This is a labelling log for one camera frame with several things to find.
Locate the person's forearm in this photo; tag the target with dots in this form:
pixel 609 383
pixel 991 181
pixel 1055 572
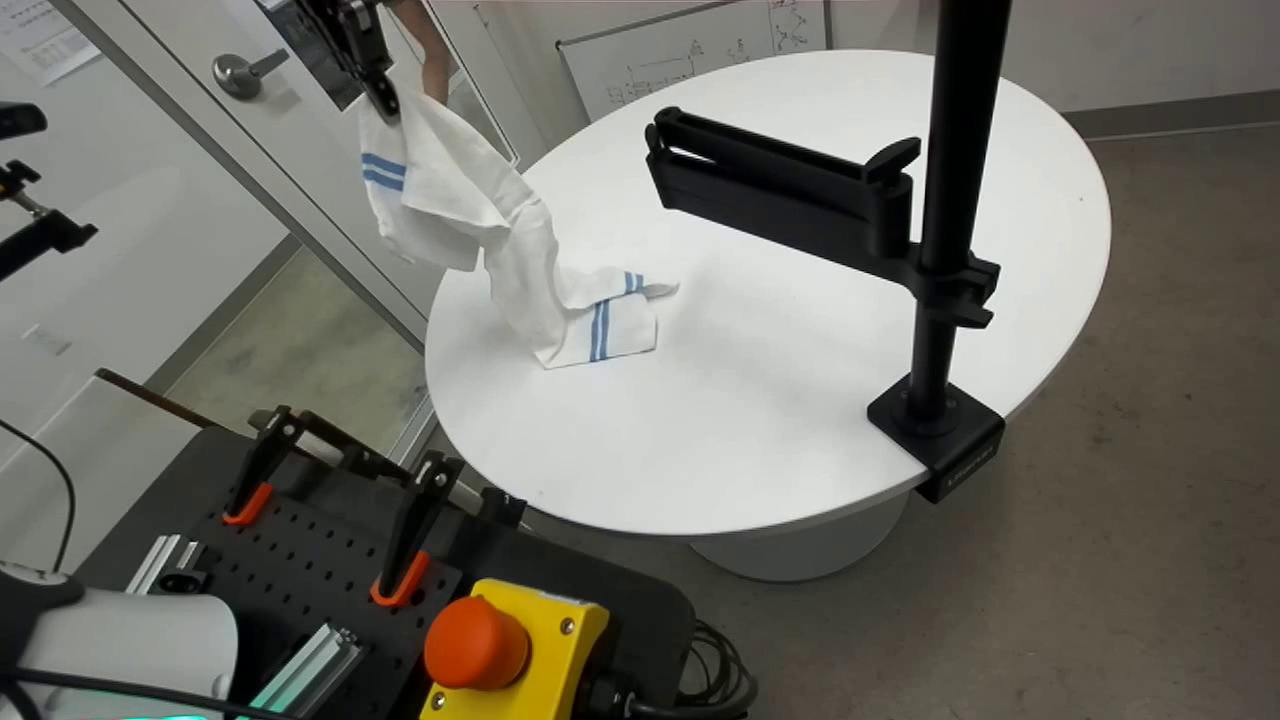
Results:
pixel 435 60

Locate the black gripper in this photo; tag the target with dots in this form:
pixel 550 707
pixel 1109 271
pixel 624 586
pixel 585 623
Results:
pixel 325 18

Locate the yellow box with red button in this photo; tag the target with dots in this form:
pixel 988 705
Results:
pixel 520 650

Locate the white box with brown edge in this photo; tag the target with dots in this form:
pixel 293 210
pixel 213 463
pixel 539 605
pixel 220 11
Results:
pixel 90 460

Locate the short aluminium profile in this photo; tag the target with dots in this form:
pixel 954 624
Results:
pixel 165 565

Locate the paper sheet on wall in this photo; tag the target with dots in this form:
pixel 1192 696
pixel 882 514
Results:
pixel 45 35

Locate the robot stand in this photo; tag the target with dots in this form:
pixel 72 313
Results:
pixel 330 570

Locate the long aluminium profile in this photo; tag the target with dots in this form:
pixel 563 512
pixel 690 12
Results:
pixel 305 670

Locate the white towel with blue stripes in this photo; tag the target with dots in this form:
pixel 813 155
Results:
pixel 520 260

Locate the whiteboard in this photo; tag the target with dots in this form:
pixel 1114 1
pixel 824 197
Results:
pixel 690 55

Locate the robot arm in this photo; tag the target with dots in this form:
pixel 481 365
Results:
pixel 120 640

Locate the camera on mount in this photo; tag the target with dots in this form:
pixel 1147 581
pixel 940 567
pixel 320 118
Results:
pixel 35 235

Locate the black clamp with orange grip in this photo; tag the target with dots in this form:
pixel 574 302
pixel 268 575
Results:
pixel 415 530
pixel 262 465

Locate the black clamp-on pole stand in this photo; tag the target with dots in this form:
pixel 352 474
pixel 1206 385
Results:
pixel 945 200

